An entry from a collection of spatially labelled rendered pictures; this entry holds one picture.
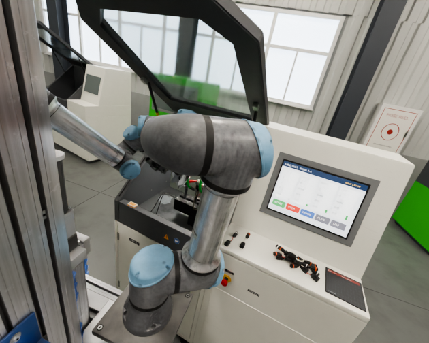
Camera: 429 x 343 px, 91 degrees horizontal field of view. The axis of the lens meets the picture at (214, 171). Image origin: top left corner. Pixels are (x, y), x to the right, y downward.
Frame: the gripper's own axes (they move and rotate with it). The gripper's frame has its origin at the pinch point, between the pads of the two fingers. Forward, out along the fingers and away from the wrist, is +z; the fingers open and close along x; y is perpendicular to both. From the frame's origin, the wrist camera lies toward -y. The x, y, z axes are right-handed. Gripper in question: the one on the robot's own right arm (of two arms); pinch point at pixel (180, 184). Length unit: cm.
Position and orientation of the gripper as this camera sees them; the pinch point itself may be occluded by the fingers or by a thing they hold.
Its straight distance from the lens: 101.8
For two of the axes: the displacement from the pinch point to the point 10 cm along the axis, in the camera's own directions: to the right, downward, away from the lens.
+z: -1.8, 8.9, 4.1
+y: -4.2, 3.1, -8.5
